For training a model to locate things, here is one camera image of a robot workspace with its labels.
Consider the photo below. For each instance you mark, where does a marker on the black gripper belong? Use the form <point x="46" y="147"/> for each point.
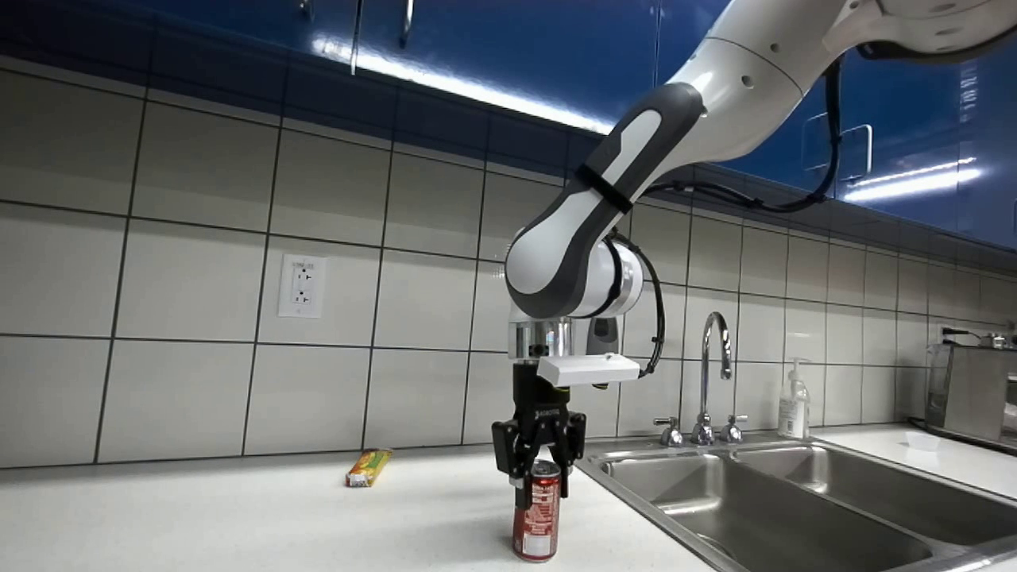
<point x="534" y="395"/>

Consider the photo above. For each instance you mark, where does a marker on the red soda can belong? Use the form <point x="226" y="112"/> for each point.
<point x="537" y="511"/>

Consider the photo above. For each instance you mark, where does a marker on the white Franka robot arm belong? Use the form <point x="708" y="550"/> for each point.
<point x="743" y="73"/>

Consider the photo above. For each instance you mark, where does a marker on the stainless steel double sink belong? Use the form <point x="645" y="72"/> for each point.
<point x="805" y="508"/>

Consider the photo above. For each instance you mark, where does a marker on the yellow snack packet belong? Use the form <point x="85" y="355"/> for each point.
<point x="366" y="467"/>

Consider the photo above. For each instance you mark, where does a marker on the chrome gooseneck faucet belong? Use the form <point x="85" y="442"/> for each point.
<point x="708" y="391"/>

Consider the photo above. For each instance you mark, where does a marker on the clear soap bottle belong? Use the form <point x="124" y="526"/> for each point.
<point x="795" y="413"/>

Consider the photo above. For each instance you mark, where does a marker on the steel countertop appliance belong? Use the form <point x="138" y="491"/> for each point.
<point x="974" y="391"/>

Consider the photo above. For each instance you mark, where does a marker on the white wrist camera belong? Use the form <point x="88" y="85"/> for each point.
<point x="593" y="369"/>

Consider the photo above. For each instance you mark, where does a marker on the white wall outlet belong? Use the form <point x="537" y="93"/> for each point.
<point x="304" y="287"/>

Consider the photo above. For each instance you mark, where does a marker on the blue wall cabinet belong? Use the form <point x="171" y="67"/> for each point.
<point x="528" y="43"/>

